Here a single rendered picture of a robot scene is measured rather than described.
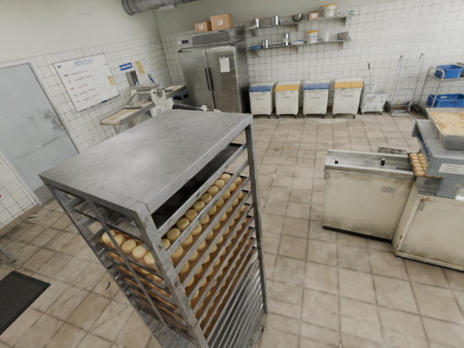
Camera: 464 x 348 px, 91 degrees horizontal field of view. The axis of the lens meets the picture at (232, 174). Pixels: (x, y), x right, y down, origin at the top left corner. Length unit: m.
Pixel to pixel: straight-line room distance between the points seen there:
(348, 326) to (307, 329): 0.33
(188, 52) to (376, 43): 4.05
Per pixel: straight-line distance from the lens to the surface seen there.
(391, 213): 2.70
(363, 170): 2.41
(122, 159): 0.85
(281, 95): 5.80
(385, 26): 6.29
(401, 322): 2.56
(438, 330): 2.65
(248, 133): 1.02
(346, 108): 5.87
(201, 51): 5.87
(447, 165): 2.22
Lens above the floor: 2.15
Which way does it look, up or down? 33 degrees down
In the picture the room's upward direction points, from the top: 9 degrees counter-clockwise
